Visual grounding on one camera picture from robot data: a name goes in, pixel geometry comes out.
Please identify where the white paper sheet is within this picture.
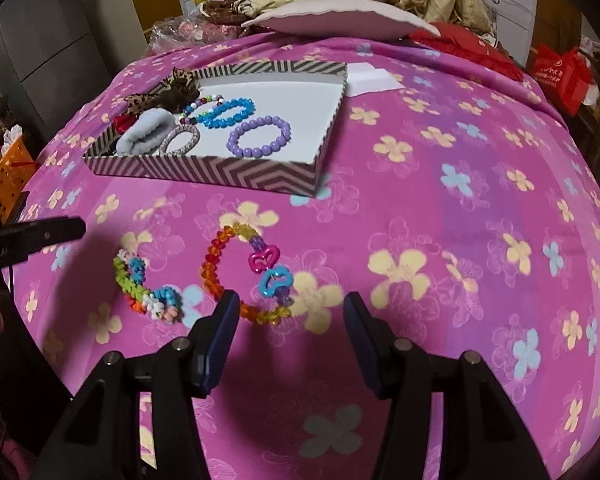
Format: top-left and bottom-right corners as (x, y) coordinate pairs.
(347, 63), (403, 97)

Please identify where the rainbow bracelet with heart charm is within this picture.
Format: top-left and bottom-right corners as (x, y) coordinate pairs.
(200, 222), (295, 327)

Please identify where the brown scrunchie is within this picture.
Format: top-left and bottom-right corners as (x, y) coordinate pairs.
(150, 92), (201, 112)

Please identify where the colourful flower bead bracelet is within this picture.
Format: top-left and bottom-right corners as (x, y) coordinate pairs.
(112, 249), (186, 323)

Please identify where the clear plastic bag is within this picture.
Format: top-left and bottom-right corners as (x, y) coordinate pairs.
(147, 19), (243, 53)

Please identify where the blue bead bracelet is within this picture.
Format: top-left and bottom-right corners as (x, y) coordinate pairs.
(196, 97), (257, 130)

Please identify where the white pillow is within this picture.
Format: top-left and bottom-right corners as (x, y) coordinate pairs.
(241, 0), (442, 43)

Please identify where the red shopping bag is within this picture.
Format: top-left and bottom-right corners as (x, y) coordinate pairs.
(530, 44), (593, 117)

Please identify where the red cushion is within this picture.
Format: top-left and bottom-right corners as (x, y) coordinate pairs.
(410, 22), (526, 81)

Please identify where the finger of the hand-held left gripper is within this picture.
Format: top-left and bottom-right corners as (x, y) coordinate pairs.
(0, 216), (87, 267)

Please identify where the leopard print hair bow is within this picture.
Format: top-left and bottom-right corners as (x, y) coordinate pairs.
(124, 67), (202, 116)

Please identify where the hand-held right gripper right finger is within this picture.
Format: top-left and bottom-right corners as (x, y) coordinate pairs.
(343, 291), (551, 480)

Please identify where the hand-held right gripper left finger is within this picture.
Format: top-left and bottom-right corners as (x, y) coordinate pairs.
(32, 290), (241, 480)

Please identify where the white fluffy scrunchie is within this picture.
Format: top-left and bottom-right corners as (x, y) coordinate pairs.
(116, 108), (178, 156)

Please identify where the pink floral blanket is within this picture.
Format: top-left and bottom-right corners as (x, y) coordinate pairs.
(10, 30), (600, 480)

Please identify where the orange plastic basket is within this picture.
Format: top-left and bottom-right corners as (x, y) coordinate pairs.
(0, 136), (36, 228)

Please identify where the grey refrigerator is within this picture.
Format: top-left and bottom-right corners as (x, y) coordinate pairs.
(0, 0), (112, 146)

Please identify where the striped cardboard box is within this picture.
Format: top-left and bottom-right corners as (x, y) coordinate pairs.
(82, 60), (349, 197)

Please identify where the purple bead bracelet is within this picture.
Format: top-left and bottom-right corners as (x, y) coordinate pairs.
(227, 116), (292, 160)

